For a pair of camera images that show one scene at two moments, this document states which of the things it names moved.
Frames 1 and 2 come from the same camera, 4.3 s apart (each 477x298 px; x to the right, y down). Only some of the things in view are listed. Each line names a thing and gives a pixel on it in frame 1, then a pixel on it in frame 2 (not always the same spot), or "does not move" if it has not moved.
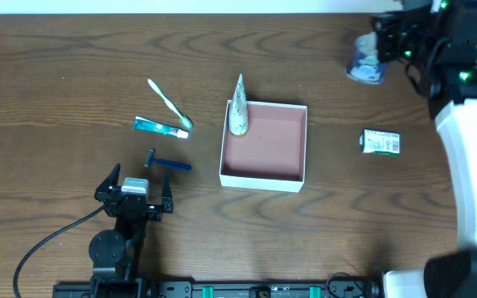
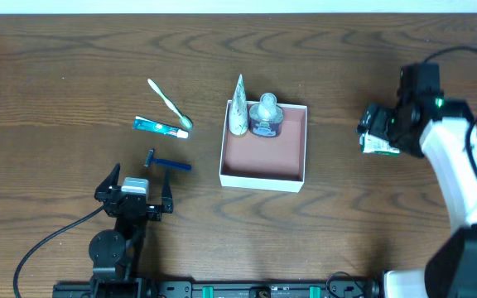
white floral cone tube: [238, 116] does not move
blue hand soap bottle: [363, 66] -> [266, 119]
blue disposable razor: [151, 160] does not move
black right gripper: [386, 31] -> [371, 120]
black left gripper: [132, 204] does not move
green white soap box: [379, 142] does not move
